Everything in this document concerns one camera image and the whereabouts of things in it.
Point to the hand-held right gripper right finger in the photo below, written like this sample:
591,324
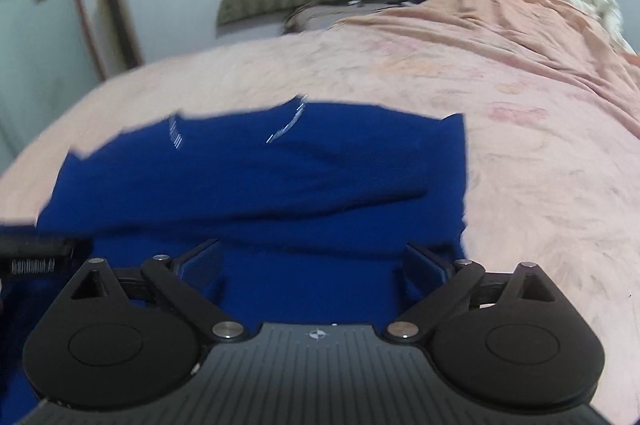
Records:
422,267

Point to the pink bed blanket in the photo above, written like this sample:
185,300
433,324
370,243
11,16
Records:
510,130

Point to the brass topped wooden post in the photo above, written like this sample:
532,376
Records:
116,15

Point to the blue garment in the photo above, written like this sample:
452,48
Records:
260,185

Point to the cream fluffy cloth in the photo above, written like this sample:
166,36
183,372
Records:
597,5

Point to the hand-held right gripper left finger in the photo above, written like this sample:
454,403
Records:
201,266

